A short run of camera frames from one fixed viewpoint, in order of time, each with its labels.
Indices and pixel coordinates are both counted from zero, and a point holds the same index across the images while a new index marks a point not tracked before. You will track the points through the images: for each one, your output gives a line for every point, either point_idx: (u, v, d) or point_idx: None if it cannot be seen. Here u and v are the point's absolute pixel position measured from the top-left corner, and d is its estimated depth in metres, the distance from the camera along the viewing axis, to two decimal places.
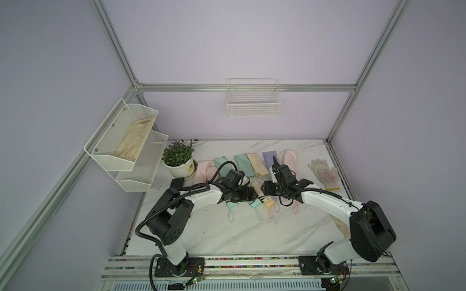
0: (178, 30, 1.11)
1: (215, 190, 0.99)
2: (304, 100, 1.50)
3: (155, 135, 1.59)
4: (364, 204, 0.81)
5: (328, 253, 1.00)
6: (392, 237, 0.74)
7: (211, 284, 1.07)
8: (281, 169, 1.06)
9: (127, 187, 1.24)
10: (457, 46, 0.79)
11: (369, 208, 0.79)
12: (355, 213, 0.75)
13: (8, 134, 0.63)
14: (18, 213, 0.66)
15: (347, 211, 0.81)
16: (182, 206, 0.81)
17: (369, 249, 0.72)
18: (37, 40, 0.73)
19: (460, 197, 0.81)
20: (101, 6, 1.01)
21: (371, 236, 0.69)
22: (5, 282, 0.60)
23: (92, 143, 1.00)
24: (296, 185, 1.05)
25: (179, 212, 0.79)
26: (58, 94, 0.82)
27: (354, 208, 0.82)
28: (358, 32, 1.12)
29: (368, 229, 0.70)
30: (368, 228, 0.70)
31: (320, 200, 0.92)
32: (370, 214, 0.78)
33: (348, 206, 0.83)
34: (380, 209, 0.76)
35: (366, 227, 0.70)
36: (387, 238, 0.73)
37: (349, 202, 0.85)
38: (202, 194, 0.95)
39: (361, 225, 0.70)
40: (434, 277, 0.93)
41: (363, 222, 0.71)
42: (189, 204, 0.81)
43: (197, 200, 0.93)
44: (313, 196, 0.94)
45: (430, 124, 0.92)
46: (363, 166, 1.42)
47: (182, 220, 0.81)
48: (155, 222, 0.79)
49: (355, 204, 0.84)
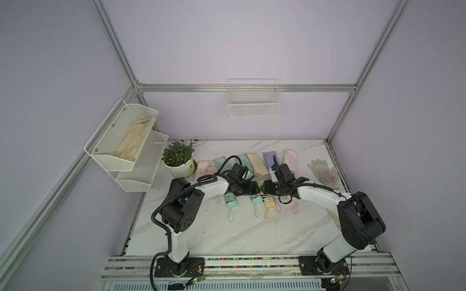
0: (178, 30, 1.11)
1: (222, 180, 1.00)
2: (304, 101, 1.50)
3: (155, 135, 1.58)
4: (354, 194, 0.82)
5: (326, 251, 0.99)
6: (381, 228, 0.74)
7: (211, 284, 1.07)
8: (280, 167, 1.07)
9: (127, 187, 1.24)
10: (457, 46, 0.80)
11: (358, 199, 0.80)
12: (343, 201, 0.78)
13: (9, 135, 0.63)
14: (18, 214, 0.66)
15: (336, 200, 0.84)
16: (194, 195, 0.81)
17: (356, 237, 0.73)
18: (37, 40, 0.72)
19: (460, 197, 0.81)
20: (101, 6, 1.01)
21: (355, 222, 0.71)
22: (5, 282, 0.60)
23: (92, 143, 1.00)
24: (293, 182, 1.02)
25: (191, 201, 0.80)
26: (58, 94, 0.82)
27: (343, 198, 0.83)
28: (359, 32, 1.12)
29: (354, 217, 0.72)
30: (354, 214, 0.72)
31: (312, 193, 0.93)
32: (359, 205, 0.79)
33: (338, 196, 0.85)
34: (368, 199, 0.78)
35: (351, 214, 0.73)
36: (374, 228, 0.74)
37: (338, 192, 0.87)
38: (212, 184, 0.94)
39: (346, 211, 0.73)
40: (434, 277, 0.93)
41: (350, 210, 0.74)
42: (200, 193, 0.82)
43: (207, 191, 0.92)
44: (306, 189, 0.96)
45: (430, 124, 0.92)
46: (362, 166, 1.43)
47: (194, 208, 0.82)
48: (168, 210, 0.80)
49: (344, 194, 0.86)
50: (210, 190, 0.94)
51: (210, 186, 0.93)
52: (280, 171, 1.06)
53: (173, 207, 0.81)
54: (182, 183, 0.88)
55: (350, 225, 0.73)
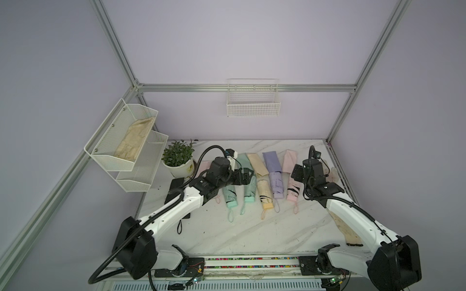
0: (177, 29, 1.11)
1: (192, 197, 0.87)
2: (304, 100, 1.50)
3: (155, 135, 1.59)
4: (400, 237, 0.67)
5: (330, 254, 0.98)
6: (418, 277, 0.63)
7: (211, 284, 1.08)
8: (314, 165, 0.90)
9: (127, 187, 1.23)
10: (456, 46, 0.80)
11: (402, 243, 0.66)
12: (386, 244, 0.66)
13: (11, 134, 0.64)
14: (19, 213, 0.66)
15: (377, 239, 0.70)
16: (142, 239, 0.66)
17: (386, 282, 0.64)
18: (38, 41, 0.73)
19: (459, 197, 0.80)
20: (101, 6, 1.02)
21: (396, 272, 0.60)
22: (5, 282, 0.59)
23: (92, 143, 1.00)
24: (323, 188, 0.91)
25: (140, 247, 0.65)
26: (57, 93, 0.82)
27: (387, 237, 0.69)
28: (358, 31, 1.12)
29: (397, 268, 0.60)
30: (398, 265, 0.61)
31: (348, 214, 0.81)
32: (401, 248, 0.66)
33: (380, 233, 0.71)
34: (416, 246, 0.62)
35: (395, 260, 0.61)
36: (410, 277, 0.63)
37: (382, 228, 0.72)
38: (170, 213, 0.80)
39: (389, 259, 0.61)
40: (431, 277, 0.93)
41: (393, 260, 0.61)
42: (149, 237, 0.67)
43: (167, 214, 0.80)
44: (339, 205, 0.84)
45: (430, 125, 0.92)
46: (362, 166, 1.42)
47: (148, 252, 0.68)
48: (123, 254, 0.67)
49: (389, 233, 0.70)
50: (172, 220, 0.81)
51: (170, 217, 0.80)
52: (312, 167, 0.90)
53: (128, 248, 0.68)
54: (130, 222, 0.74)
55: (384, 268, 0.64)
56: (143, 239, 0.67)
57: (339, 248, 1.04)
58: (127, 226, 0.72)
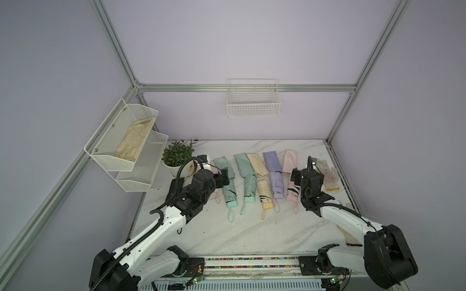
0: (177, 29, 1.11)
1: (172, 219, 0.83)
2: (304, 100, 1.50)
3: (155, 135, 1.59)
4: (384, 226, 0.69)
5: (330, 254, 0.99)
6: (414, 269, 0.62)
7: (210, 284, 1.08)
8: (311, 178, 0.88)
9: (127, 187, 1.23)
10: (456, 46, 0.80)
11: (389, 233, 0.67)
12: (371, 233, 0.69)
13: (11, 134, 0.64)
14: (19, 213, 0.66)
15: (363, 230, 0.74)
16: (116, 276, 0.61)
17: (381, 273, 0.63)
18: (38, 40, 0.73)
19: (459, 196, 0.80)
20: (101, 6, 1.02)
21: (384, 259, 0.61)
22: (5, 281, 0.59)
23: (92, 143, 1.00)
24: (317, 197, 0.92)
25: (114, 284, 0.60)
26: (57, 93, 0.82)
27: (372, 227, 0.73)
28: (358, 31, 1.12)
29: (384, 255, 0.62)
30: (384, 251, 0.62)
31: (340, 219, 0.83)
32: (390, 239, 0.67)
33: (366, 225, 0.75)
34: (400, 234, 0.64)
35: (380, 247, 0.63)
36: (405, 268, 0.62)
37: (367, 220, 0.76)
38: (148, 241, 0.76)
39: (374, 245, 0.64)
40: (431, 277, 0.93)
41: (378, 245, 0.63)
42: (124, 273, 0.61)
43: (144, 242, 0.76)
44: (332, 212, 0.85)
45: (430, 124, 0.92)
46: (362, 166, 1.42)
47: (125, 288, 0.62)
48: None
49: (374, 224, 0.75)
50: (149, 248, 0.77)
51: (147, 246, 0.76)
52: (310, 181, 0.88)
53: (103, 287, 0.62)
54: (104, 255, 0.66)
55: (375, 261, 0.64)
56: (118, 274, 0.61)
57: (337, 246, 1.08)
58: (101, 260, 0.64)
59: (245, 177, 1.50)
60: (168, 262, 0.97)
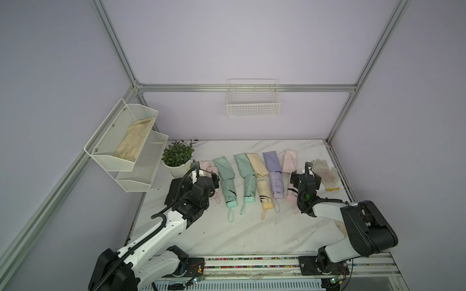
0: (177, 29, 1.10)
1: (175, 222, 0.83)
2: (304, 100, 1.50)
3: (155, 135, 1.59)
4: (361, 202, 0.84)
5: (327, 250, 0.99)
6: (391, 237, 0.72)
7: (210, 284, 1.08)
8: (308, 183, 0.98)
9: (127, 187, 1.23)
10: (456, 46, 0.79)
11: (365, 207, 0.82)
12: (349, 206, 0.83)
13: (11, 134, 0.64)
14: (18, 214, 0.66)
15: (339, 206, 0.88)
16: (120, 273, 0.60)
17: (359, 239, 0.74)
18: (37, 40, 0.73)
19: (459, 197, 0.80)
20: (101, 6, 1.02)
21: (357, 222, 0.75)
22: (5, 282, 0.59)
23: (92, 143, 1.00)
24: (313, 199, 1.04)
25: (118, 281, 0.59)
26: (57, 93, 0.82)
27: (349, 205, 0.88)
28: (358, 32, 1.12)
29: (357, 219, 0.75)
30: (357, 217, 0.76)
31: (326, 210, 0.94)
32: (367, 213, 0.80)
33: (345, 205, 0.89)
34: (373, 205, 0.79)
35: (353, 213, 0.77)
36: (383, 235, 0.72)
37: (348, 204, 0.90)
38: (151, 242, 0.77)
39: (347, 212, 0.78)
40: (431, 277, 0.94)
41: (352, 213, 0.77)
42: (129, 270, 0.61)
43: (147, 244, 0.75)
44: (320, 207, 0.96)
45: (429, 125, 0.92)
46: (362, 166, 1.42)
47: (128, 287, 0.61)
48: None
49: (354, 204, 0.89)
50: (153, 248, 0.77)
51: (151, 247, 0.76)
52: (307, 187, 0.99)
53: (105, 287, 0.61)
54: (108, 254, 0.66)
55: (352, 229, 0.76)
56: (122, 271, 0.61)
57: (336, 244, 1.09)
58: (105, 259, 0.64)
59: (245, 177, 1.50)
60: (168, 263, 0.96)
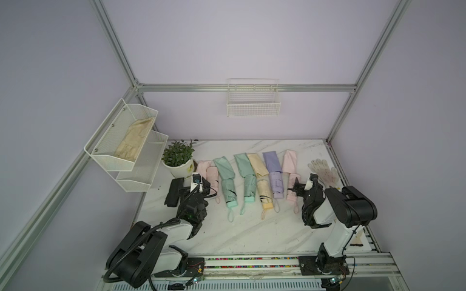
0: (177, 28, 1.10)
1: (185, 224, 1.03)
2: (304, 101, 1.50)
3: (155, 135, 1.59)
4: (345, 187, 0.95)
5: (326, 245, 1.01)
6: (371, 206, 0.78)
7: (210, 284, 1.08)
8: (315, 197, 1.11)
9: (127, 187, 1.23)
10: (456, 46, 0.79)
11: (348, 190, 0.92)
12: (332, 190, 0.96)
13: (11, 134, 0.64)
14: (17, 214, 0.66)
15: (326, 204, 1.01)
16: (155, 237, 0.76)
17: (340, 206, 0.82)
18: (37, 40, 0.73)
19: (459, 197, 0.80)
20: (101, 6, 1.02)
21: (335, 193, 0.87)
22: (5, 281, 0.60)
23: (92, 143, 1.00)
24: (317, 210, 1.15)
25: (151, 244, 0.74)
26: (58, 93, 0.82)
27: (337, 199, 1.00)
28: (358, 32, 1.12)
29: (337, 191, 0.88)
30: (337, 191, 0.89)
31: (323, 210, 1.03)
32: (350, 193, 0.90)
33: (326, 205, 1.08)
34: (353, 185, 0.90)
35: (333, 188, 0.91)
36: (362, 204, 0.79)
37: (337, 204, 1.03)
38: (175, 227, 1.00)
39: (328, 188, 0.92)
40: (431, 277, 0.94)
41: (332, 188, 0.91)
42: (161, 235, 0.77)
43: (169, 234, 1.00)
44: (318, 211, 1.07)
45: (430, 125, 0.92)
46: (362, 166, 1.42)
47: (155, 254, 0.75)
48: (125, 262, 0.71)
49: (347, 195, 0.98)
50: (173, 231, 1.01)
51: (173, 230, 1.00)
52: (316, 202, 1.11)
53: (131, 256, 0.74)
54: (139, 227, 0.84)
55: (336, 201, 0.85)
56: (156, 236, 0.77)
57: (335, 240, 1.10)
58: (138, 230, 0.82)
59: (245, 177, 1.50)
60: (173, 256, 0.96)
